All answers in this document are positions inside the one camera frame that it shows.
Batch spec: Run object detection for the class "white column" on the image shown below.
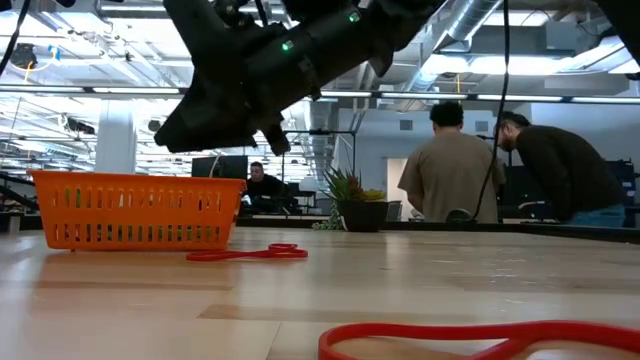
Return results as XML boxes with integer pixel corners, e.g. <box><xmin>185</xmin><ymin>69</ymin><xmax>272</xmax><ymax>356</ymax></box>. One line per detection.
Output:
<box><xmin>94</xmin><ymin>99</ymin><xmax>139</xmax><ymax>177</ymax></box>

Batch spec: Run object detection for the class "silver ventilation duct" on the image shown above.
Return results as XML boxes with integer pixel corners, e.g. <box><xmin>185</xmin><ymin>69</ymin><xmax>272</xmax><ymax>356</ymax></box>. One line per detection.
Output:
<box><xmin>284</xmin><ymin>94</ymin><xmax>344</xmax><ymax>167</ymax></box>
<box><xmin>399</xmin><ymin>0</ymin><xmax>504</xmax><ymax>97</ymax></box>

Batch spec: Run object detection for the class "black metal table frame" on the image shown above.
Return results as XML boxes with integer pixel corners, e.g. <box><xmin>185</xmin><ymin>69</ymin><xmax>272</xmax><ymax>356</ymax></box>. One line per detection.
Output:
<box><xmin>0</xmin><ymin>212</ymin><xmax>640</xmax><ymax>245</ymax></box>

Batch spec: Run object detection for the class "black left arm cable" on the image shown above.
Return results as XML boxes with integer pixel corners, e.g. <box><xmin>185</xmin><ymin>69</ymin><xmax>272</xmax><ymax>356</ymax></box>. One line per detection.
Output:
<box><xmin>0</xmin><ymin>0</ymin><xmax>32</xmax><ymax>77</ymax></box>

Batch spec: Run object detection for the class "black monitor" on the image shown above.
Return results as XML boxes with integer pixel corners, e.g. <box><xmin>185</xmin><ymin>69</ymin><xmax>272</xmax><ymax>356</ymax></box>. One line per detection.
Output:
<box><xmin>190</xmin><ymin>154</ymin><xmax>250</xmax><ymax>182</ymax></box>
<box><xmin>503</xmin><ymin>163</ymin><xmax>554</xmax><ymax>222</ymax></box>

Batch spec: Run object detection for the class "potted succulent plant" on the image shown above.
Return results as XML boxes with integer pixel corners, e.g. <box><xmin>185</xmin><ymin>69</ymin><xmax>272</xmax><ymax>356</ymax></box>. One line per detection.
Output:
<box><xmin>311</xmin><ymin>166</ymin><xmax>391</xmax><ymax>234</ymax></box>

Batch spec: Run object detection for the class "red rubber band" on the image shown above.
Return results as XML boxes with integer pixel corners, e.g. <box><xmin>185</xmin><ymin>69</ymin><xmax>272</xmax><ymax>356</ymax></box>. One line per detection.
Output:
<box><xmin>185</xmin><ymin>242</ymin><xmax>310</xmax><ymax>263</ymax></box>
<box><xmin>317</xmin><ymin>320</ymin><xmax>640</xmax><ymax>360</ymax></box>

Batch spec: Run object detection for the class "black metal stand frame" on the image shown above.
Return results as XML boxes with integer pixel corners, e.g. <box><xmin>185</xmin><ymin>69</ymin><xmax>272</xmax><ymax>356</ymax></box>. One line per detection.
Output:
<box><xmin>280</xmin><ymin>129</ymin><xmax>358</xmax><ymax>202</ymax></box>

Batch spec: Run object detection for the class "overhead light bar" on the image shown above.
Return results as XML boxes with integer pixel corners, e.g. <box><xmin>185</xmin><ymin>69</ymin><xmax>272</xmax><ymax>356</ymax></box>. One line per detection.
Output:
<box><xmin>0</xmin><ymin>84</ymin><xmax>640</xmax><ymax>106</ymax></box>

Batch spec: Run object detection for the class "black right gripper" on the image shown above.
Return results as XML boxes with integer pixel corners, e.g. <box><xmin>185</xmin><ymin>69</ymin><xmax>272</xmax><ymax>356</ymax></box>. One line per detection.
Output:
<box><xmin>152</xmin><ymin>0</ymin><xmax>322</xmax><ymax>158</ymax></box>

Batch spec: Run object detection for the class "person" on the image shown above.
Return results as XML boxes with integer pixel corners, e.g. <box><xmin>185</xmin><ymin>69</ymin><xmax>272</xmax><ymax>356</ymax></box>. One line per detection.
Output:
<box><xmin>397</xmin><ymin>100</ymin><xmax>508</xmax><ymax>224</ymax></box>
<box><xmin>494</xmin><ymin>110</ymin><xmax>627</xmax><ymax>228</ymax></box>
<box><xmin>244</xmin><ymin>160</ymin><xmax>287</xmax><ymax>212</ymax></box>

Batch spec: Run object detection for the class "black dome mount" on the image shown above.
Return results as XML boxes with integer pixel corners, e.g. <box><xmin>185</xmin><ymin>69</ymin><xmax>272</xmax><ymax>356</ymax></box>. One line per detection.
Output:
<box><xmin>444</xmin><ymin>208</ymin><xmax>477</xmax><ymax>224</ymax></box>

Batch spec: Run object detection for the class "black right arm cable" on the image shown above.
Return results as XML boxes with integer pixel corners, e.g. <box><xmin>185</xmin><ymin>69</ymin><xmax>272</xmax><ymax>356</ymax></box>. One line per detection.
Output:
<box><xmin>471</xmin><ymin>0</ymin><xmax>512</xmax><ymax>222</ymax></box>

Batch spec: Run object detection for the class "orange plastic slotted bin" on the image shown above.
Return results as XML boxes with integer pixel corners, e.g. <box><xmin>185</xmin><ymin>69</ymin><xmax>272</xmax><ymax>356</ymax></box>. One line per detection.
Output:
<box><xmin>27</xmin><ymin>169</ymin><xmax>248</xmax><ymax>253</ymax></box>

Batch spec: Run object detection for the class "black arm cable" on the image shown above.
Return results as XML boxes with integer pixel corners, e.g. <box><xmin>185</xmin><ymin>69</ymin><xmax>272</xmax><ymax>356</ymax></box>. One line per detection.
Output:
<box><xmin>471</xmin><ymin>0</ymin><xmax>512</xmax><ymax>222</ymax></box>
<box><xmin>0</xmin><ymin>0</ymin><xmax>32</xmax><ymax>77</ymax></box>

